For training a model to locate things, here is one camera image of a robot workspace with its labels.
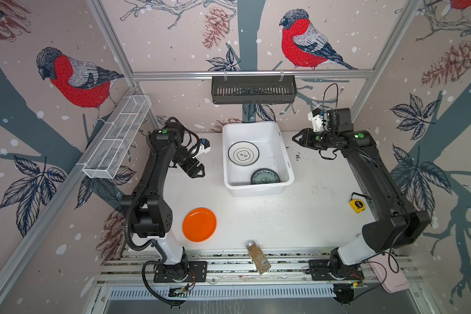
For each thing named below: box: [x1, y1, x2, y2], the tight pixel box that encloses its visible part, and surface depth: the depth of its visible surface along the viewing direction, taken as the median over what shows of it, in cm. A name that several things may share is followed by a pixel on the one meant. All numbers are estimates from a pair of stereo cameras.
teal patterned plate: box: [250, 168, 281, 185], surface depth 102 cm
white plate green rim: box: [227, 141, 260, 166], surface depth 113 cm
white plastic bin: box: [222, 121, 295, 197], surface depth 108 cm
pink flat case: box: [367, 252, 409, 294], surface depth 70 cm
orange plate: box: [182, 207, 218, 243], surface depth 87 cm
